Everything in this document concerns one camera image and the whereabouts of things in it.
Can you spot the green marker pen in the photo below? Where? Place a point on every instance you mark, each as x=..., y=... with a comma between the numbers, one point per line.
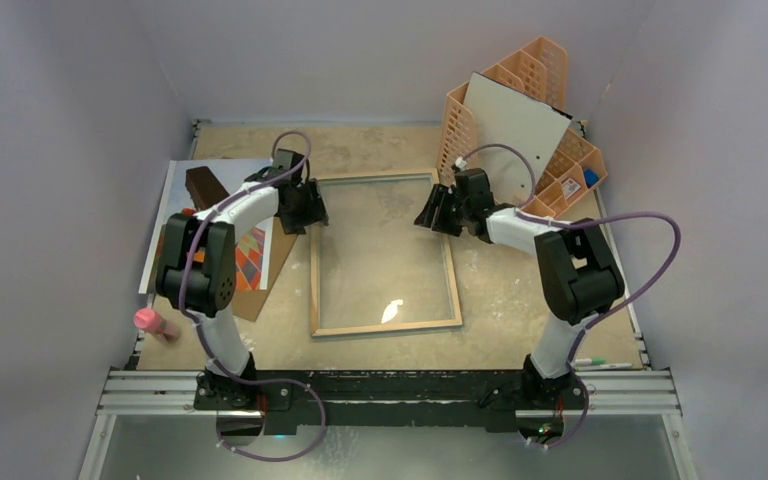
x=588, y=362

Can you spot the brown cardboard backing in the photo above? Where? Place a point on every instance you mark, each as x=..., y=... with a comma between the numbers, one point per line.
x=260, y=255

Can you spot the blue item in organizer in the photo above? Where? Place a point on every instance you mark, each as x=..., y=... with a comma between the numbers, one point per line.
x=591, y=177

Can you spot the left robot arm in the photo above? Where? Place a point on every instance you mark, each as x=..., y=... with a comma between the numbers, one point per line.
x=197, y=274

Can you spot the pink glue stick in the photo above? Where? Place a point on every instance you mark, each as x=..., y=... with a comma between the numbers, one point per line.
x=153, y=323

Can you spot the red white card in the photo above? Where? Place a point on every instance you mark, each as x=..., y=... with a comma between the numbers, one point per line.
x=570, y=187

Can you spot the white marker pen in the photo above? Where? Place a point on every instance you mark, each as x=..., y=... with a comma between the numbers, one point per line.
x=607, y=366

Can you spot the hot air balloon photo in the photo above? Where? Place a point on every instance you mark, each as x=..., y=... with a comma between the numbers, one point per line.
x=192, y=186

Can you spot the blue wooden picture frame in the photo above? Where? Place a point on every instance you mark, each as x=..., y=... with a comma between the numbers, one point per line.
x=384, y=252

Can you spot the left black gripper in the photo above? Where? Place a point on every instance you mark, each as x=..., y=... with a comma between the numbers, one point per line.
x=314, y=212

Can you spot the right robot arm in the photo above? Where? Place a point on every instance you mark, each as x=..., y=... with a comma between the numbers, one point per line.
x=578, y=272

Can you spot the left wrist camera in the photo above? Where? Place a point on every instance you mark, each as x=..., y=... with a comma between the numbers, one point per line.
x=284, y=160

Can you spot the orange plastic desk organizer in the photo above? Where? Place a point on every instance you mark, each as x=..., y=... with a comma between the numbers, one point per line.
x=538, y=69

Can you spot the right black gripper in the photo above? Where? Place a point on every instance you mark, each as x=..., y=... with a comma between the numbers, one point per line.
x=448, y=208

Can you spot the grey board in organizer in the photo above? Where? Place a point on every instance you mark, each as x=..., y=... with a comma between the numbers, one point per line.
x=522, y=134

